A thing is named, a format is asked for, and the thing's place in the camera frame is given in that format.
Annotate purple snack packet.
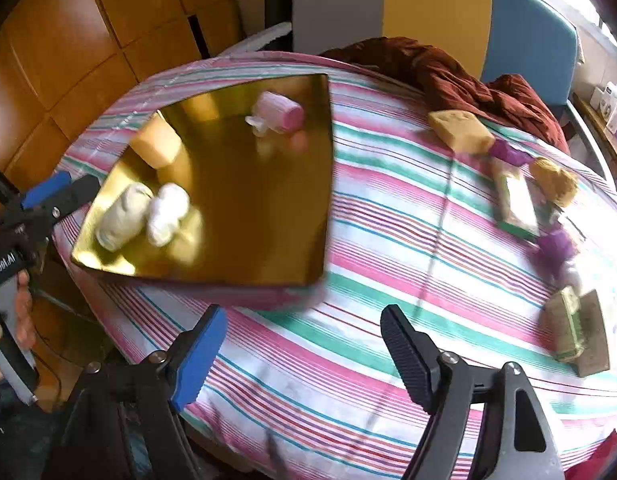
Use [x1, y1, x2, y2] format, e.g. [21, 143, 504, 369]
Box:
[487, 138, 534, 168]
[533, 227, 578, 276]

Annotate blue chair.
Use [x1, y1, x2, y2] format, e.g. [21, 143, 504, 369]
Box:
[480, 0, 617, 191]

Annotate cream plastic bag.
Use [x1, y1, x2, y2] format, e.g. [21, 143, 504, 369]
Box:
[95, 182, 155, 252]

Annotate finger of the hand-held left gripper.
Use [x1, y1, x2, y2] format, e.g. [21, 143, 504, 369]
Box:
[19, 170, 73, 212]
[38, 175, 102, 222]

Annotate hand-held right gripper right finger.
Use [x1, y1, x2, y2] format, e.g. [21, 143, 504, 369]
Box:
[380, 304, 565, 480]

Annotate pale orange block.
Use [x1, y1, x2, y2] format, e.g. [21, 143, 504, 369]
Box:
[128, 112, 184, 171]

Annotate small white plastic bag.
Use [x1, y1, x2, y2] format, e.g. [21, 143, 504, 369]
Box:
[146, 182, 190, 248]

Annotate gold metal tray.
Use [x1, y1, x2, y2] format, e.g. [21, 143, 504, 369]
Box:
[70, 73, 336, 288]

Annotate cracker packet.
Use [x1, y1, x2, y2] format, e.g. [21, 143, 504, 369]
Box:
[490, 161, 542, 241]

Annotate striped tablecloth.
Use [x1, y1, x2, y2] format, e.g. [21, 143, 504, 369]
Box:
[52, 51, 617, 480]

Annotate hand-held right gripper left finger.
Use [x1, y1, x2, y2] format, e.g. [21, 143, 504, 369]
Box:
[43, 304, 229, 480]

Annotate pink roll packet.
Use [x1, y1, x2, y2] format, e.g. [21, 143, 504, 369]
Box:
[245, 91, 306, 136]

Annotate maroon cloth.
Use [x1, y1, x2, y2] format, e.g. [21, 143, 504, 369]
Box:
[319, 36, 572, 155]

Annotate wooden shelf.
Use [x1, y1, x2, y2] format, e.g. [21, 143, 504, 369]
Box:
[571, 92, 617, 183]

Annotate white box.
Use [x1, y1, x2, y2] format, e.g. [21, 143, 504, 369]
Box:
[590, 81, 617, 133]

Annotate yellow sponge block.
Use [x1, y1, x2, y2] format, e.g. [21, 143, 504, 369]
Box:
[427, 108, 496, 155]

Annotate brown cardboard box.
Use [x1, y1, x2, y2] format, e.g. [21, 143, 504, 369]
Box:
[573, 289, 613, 379]

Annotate yellow muffin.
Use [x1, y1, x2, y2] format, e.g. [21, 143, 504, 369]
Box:
[529, 156, 580, 208]

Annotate green packet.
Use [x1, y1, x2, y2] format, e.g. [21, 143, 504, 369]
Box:
[543, 286, 588, 364]

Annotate person's left hand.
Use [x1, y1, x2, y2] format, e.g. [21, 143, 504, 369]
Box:
[0, 269, 38, 382]

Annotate yellow chair back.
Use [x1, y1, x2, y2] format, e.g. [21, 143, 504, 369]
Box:
[382, 0, 493, 81]

